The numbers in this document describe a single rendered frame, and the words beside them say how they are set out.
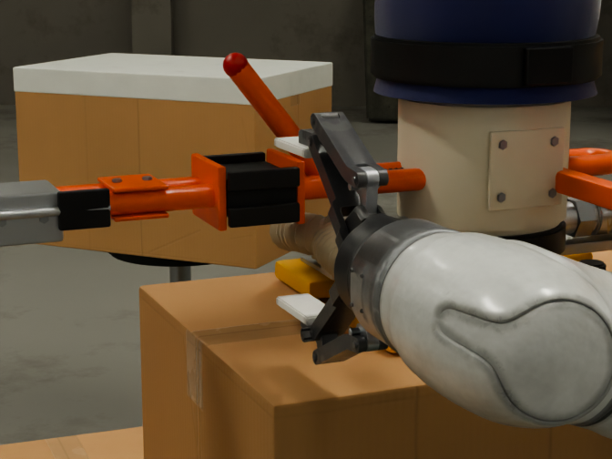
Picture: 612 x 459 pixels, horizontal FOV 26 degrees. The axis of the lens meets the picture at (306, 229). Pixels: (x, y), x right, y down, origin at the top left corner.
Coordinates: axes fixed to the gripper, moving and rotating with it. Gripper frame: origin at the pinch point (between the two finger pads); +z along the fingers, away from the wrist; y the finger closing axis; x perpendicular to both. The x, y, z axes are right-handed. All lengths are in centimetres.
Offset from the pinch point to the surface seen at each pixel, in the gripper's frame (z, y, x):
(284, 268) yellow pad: 25.9, 10.6, 8.7
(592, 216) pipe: 12.6, 4.9, 37.7
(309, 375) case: -1.8, 12.9, 0.3
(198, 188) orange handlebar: 11.6, -1.4, -5.0
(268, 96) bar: 13.2, -9.1, 2.4
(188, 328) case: 15.4, 12.7, -5.1
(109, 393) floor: 262, 105, 43
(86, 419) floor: 244, 105, 32
